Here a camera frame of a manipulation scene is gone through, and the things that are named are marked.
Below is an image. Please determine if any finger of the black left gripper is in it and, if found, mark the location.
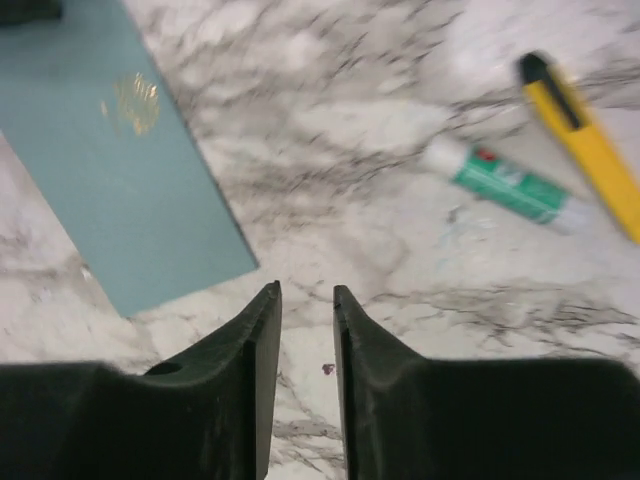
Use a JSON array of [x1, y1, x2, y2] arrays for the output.
[[0, 0, 63, 25]]

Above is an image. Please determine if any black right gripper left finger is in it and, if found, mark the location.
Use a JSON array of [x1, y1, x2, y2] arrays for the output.
[[1, 282, 282, 479]]

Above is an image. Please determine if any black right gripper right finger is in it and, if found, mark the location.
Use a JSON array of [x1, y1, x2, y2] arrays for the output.
[[333, 285, 639, 479]]

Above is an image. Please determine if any light blue paper envelope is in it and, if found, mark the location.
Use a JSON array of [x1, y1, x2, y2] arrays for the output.
[[1, 1, 257, 316]]

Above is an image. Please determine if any green white glue stick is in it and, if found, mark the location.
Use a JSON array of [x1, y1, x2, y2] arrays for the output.
[[421, 134, 591, 233]]

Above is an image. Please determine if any yellow utility knife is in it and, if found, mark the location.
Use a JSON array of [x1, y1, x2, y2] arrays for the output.
[[517, 52, 639, 243]]

